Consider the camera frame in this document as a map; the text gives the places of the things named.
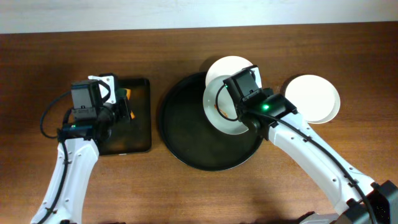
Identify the cream white plate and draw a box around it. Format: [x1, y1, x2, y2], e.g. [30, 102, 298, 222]
[284, 75, 341, 124]

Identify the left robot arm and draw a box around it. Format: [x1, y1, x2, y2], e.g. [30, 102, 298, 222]
[30, 96, 132, 223]

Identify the pink white plate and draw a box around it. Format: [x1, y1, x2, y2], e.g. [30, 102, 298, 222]
[205, 56, 254, 88]

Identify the black rectangular tray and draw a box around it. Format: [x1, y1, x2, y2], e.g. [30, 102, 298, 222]
[98, 78, 152, 156]

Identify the pale green plate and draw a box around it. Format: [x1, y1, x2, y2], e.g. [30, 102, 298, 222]
[203, 75, 249, 135]

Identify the black round tray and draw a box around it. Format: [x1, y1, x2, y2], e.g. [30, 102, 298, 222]
[157, 72, 263, 171]

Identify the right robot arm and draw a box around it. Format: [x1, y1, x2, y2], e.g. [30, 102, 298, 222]
[236, 90, 397, 224]

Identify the orange green sponge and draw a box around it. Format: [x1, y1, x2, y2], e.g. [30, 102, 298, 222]
[119, 88, 135, 120]

